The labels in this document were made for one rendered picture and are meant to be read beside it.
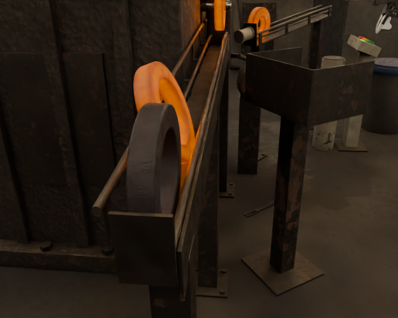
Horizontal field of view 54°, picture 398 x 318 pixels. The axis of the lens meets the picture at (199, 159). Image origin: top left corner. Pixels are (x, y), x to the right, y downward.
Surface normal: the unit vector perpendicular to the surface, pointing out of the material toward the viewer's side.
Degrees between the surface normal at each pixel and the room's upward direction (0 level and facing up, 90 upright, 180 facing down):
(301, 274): 0
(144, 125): 28
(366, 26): 90
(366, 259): 1
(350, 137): 90
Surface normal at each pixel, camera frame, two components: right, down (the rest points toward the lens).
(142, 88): -0.36, -0.35
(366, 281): -0.01, -0.91
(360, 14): 0.15, 0.41
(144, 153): -0.10, -0.29
